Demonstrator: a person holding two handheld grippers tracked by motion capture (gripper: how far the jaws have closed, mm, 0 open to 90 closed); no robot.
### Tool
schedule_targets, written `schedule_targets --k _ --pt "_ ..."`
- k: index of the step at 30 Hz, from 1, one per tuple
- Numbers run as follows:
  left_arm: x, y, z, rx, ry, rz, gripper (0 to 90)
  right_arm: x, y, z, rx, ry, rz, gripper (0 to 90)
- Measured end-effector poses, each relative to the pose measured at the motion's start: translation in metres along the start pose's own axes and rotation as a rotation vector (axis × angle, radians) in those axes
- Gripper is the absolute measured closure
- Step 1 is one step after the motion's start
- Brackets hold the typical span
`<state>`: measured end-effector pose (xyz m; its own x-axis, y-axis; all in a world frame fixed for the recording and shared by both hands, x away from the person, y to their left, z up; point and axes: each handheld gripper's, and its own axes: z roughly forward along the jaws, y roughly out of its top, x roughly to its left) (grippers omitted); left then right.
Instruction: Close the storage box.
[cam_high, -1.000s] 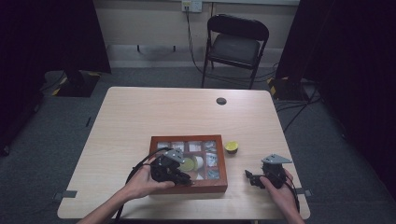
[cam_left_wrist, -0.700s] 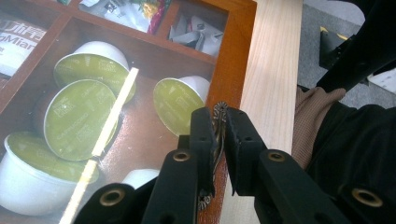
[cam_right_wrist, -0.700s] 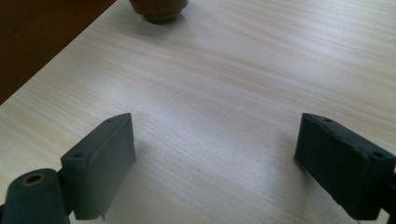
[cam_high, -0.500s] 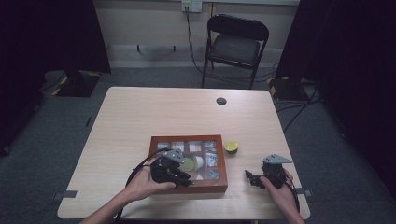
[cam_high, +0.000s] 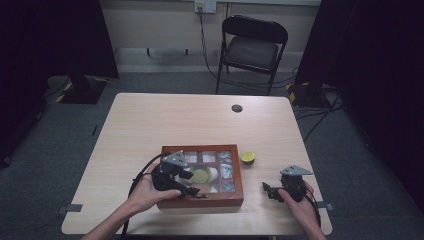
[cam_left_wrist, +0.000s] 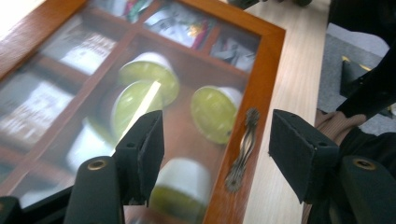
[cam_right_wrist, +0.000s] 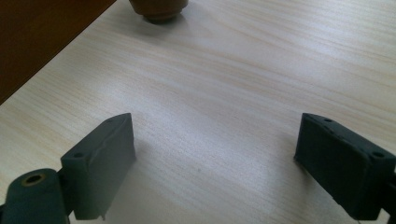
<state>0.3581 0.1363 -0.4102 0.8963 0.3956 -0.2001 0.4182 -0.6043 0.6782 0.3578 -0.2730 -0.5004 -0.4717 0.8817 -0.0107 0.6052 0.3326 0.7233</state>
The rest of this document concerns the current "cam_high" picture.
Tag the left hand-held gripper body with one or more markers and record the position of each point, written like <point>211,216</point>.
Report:
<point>165,178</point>

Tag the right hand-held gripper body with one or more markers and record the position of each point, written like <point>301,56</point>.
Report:
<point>294,186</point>

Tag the wooden box with glass lid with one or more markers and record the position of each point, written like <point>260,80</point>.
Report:
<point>213,200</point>

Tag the yellow-green capsule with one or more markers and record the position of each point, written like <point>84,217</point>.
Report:
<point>248,156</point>
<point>200,175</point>

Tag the person's left hand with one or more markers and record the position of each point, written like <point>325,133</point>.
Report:
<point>146,196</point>

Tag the person's right hand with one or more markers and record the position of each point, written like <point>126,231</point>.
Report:
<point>303,211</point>

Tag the set of grey sachets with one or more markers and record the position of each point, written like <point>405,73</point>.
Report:
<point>226,170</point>

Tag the small black floor object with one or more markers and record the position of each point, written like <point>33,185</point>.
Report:
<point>95,130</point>

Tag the black stand base striped tape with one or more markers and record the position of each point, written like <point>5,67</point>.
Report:
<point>83,91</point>
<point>305,95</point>

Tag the black folding chair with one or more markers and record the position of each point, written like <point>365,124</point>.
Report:
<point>251,51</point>

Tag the dark curtain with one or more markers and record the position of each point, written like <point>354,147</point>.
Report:
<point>40,50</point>
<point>376,66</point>

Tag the white wall socket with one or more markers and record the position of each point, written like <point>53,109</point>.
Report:
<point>205,5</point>

